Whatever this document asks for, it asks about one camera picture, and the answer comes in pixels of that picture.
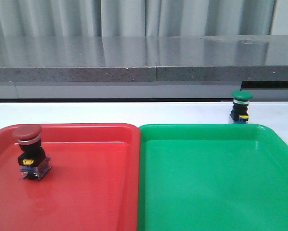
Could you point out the green mushroom push button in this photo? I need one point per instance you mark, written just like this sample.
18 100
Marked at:
239 113

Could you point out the red mushroom push button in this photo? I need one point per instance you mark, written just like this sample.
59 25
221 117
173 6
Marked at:
33 162

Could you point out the grey stone counter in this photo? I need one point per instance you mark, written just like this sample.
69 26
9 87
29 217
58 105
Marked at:
143 68

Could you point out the green plastic tray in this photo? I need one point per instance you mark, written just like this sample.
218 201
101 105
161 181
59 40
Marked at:
212 177

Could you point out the red plastic tray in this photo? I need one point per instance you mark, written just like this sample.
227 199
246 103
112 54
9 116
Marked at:
92 185

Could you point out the grey pleated curtain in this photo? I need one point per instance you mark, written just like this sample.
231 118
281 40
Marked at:
135 18

